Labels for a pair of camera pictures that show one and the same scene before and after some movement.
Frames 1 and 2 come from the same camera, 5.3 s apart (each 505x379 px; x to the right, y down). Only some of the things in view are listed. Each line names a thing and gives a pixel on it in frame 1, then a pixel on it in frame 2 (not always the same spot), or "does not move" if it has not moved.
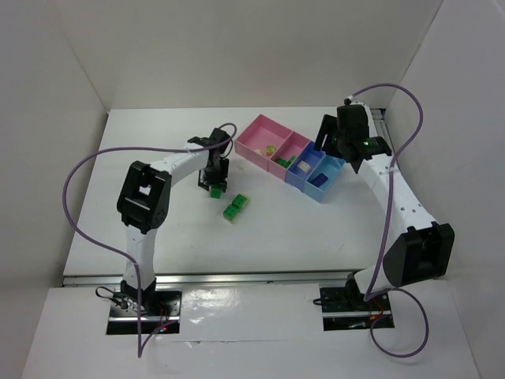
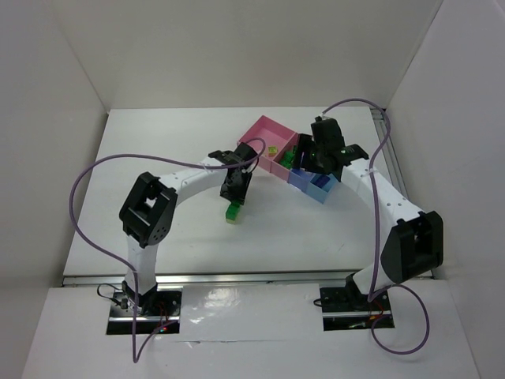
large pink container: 261,140 does not move
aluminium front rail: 203,279 does not move
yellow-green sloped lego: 270,150 does not move
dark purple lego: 318,180 does not move
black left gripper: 213,182 to 234,189
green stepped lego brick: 215,191 to 288,159
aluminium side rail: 379,118 does not move
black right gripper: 328,123 to 304,154
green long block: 232,210 does not move
